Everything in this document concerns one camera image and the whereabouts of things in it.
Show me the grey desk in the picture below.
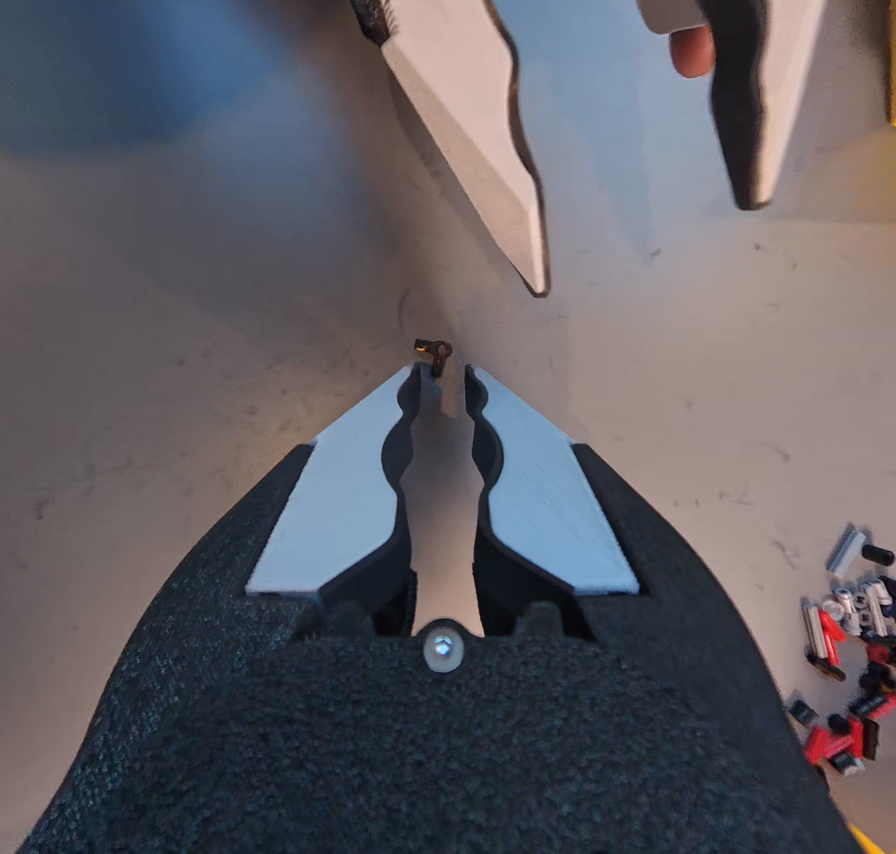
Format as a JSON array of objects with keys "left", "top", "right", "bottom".
[{"left": 0, "top": 0, "right": 896, "bottom": 854}]

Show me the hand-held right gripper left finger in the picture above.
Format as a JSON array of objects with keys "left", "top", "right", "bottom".
[{"left": 245, "top": 364, "right": 423, "bottom": 637}]

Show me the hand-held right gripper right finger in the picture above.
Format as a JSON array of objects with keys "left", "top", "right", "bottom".
[{"left": 463, "top": 364, "right": 641, "bottom": 637}]

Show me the pile of loose building pieces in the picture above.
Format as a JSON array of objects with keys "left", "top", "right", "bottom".
[{"left": 784, "top": 524, "right": 896, "bottom": 779}]

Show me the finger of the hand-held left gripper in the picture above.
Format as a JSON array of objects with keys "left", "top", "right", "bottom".
[
  {"left": 629, "top": 0, "right": 840, "bottom": 211},
  {"left": 378, "top": 0, "right": 552, "bottom": 298}
]

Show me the black angled connector piece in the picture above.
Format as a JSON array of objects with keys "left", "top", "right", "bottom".
[{"left": 414, "top": 338, "right": 454, "bottom": 379}]

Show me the person's left hand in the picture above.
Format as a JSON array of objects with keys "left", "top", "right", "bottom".
[{"left": 668, "top": 24, "right": 718, "bottom": 80}]

